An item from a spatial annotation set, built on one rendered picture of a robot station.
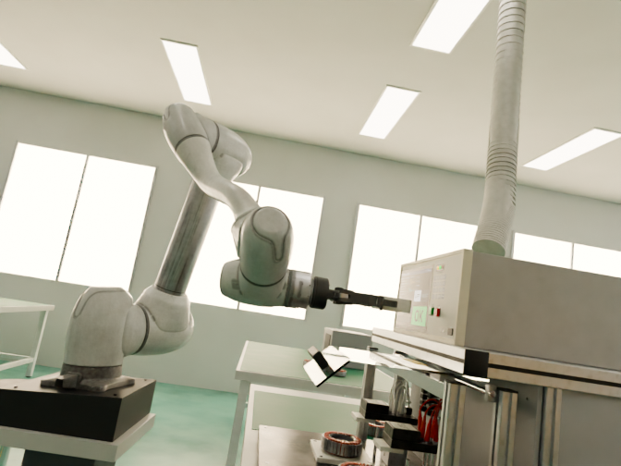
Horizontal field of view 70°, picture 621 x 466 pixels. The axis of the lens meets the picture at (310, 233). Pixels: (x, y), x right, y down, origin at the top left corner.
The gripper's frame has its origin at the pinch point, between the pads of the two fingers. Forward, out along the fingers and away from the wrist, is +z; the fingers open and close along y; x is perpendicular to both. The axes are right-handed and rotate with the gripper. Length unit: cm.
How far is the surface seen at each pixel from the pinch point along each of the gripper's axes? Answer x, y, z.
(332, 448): -38.5, -15.8, -6.9
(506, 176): 82, -115, 88
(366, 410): -28.3, -17.2, 1.2
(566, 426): -17.9, 24.4, 27.6
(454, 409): -17.6, 24.2, 6.1
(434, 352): -9.0, 11.3, 6.7
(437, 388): -15.5, 16.4, 5.9
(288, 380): -45, -153, -9
